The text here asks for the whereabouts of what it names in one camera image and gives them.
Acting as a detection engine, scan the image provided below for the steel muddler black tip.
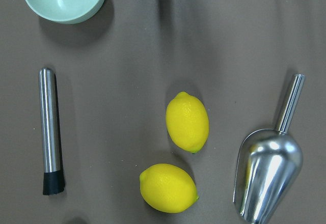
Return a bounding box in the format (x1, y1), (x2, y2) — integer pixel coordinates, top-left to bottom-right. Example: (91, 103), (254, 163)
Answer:
(39, 67), (65, 195)

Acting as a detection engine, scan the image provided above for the steel ice scoop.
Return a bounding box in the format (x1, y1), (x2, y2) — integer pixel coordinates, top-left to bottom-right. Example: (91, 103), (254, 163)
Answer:
(233, 74), (305, 223)

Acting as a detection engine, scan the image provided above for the yellow lemon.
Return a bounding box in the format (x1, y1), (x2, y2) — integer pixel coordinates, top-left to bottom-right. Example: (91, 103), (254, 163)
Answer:
(166, 91), (209, 154)
(139, 163), (199, 213)

